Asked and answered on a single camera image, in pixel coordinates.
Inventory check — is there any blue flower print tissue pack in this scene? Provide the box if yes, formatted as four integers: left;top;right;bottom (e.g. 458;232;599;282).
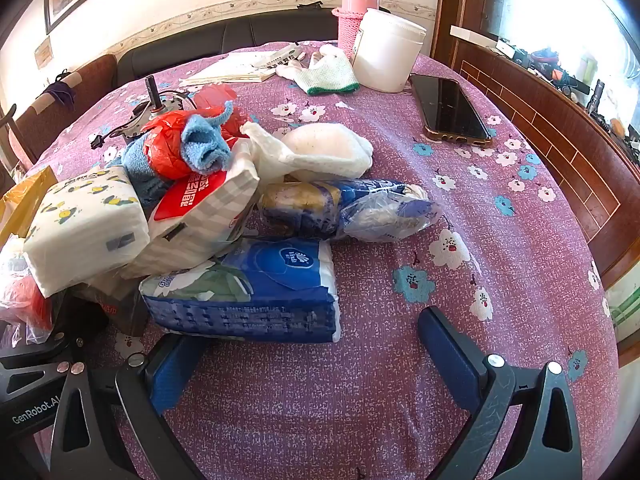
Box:
139;237;344;344

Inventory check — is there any dark packet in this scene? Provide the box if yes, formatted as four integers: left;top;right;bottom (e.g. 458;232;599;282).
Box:
67;282;147;337

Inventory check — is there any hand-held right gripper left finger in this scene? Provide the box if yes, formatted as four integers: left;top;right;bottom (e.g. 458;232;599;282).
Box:
50;332;211;480

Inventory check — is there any white glove green cuff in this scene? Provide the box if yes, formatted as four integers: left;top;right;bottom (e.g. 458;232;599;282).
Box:
276;44;361;96

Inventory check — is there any red-label striped snack bag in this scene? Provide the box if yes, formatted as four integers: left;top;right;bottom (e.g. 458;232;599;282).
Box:
121;140;262;279

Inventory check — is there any blue towel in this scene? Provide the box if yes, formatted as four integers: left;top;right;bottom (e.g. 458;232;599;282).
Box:
106;100;236;211

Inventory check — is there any purple cloth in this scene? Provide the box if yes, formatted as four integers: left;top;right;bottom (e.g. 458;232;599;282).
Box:
44;70;77;107

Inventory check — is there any brown armchair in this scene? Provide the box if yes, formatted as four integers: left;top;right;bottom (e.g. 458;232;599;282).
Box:
9;54;119;172

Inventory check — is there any white plastic bag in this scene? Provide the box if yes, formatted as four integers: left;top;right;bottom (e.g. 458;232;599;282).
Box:
241;122;374;184

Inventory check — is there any lemon print tissue pack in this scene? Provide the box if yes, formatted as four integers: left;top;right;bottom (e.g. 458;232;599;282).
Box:
22;166;152;299

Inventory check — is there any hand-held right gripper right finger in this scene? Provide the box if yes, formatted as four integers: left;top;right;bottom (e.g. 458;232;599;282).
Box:
417;306;583;480

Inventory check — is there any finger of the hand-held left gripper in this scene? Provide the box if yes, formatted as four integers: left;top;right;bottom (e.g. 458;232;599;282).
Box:
0;331;88;376

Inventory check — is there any small red plastic bag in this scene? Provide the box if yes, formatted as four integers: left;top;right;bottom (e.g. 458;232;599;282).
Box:
142;111;203;179

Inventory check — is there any purple floral tablecloth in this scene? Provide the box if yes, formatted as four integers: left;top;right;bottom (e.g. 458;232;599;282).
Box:
30;40;622;480

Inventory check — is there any windowsill clutter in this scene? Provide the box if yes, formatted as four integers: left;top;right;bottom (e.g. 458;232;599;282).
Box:
495;35;640;161

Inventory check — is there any pink thermos bottle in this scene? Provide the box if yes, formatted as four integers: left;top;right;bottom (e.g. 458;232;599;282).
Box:
332;0;379;59

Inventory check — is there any black sofa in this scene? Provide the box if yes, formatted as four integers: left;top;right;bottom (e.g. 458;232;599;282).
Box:
116;9;347;87

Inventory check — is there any red item in clear bag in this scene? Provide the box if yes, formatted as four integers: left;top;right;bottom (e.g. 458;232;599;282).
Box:
0;250;56;346

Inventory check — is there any white remote control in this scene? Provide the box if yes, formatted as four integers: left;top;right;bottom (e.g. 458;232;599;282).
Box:
251;43;306;69

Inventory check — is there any white plastic jar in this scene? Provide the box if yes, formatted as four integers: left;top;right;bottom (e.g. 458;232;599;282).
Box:
352;8;428;94

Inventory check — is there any wooden window frame panel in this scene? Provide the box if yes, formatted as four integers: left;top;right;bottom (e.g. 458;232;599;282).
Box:
431;0;640;288

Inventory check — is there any blue yellow tissue pack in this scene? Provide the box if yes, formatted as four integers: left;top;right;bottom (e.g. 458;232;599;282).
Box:
259;177;442;242

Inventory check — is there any black smartphone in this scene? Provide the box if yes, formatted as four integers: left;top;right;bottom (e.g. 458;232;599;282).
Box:
409;73;494;147

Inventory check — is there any black electric motor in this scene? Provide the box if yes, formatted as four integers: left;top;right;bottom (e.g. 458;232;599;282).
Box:
90;75;201;151

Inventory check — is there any yellow cardboard box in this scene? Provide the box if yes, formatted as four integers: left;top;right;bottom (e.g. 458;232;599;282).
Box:
0;165;59;251

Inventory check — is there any paper notebook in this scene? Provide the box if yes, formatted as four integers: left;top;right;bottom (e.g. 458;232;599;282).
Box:
179;51;279;86

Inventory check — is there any white box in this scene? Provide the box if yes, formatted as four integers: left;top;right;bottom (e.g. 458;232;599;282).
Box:
449;24;499;46

